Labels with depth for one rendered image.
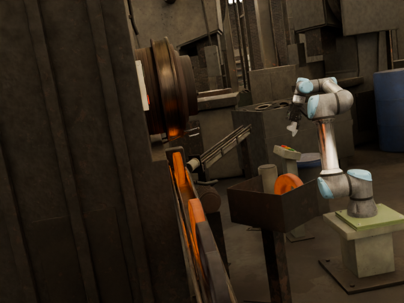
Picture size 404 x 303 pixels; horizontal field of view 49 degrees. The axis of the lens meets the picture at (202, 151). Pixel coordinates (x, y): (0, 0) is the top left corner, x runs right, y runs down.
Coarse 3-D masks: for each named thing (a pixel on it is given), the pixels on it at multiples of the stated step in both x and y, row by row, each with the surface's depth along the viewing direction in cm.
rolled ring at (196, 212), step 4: (192, 200) 143; (196, 200) 142; (188, 204) 148; (192, 204) 140; (196, 204) 140; (200, 204) 140; (188, 208) 151; (192, 208) 139; (196, 208) 139; (200, 208) 138; (192, 212) 138; (196, 212) 137; (200, 212) 137; (192, 216) 150; (196, 216) 137; (200, 216) 137; (192, 220) 150; (196, 220) 136; (200, 220) 136; (204, 220) 136; (192, 224) 150; (192, 228) 150; (192, 232) 152; (196, 240) 148; (196, 244) 146
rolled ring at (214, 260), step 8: (208, 256) 107; (216, 256) 107; (208, 264) 105; (216, 264) 104; (208, 272) 115; (216, 272) 103; (224, 272) 103; (208, 280) 116; (216, 280) 102; (224, 280) 102; (216, 288) 101; (224, 288) 101; (216, 296) 101; (224, 296) 101
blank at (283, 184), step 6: (288, 174) 165; (294, 174) 165; (276, 180) 170; (282, 180) 167; (288, 180) 164; (294, 180) 161; (300, 180) 162; (276, 186) 171; (282, 186) 168; (288, 186) 167; (294, 186) 162; (276, 192) 172; (282, 192) 168
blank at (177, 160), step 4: (176, 152) 214; (176, 156) 210; (180, 156) 209; (176, 160) 208; (180, 160) 208; (176, 164) 207; (180, 164) 207; (176, 168) 209; (180, 168) 207; (176, 172) 217; (180, 172) 207; (184, 172) 208; (176, 176) 218; (180, 176) 208; (184, 176) 209; (180, 180) 210; (184, 180) 210
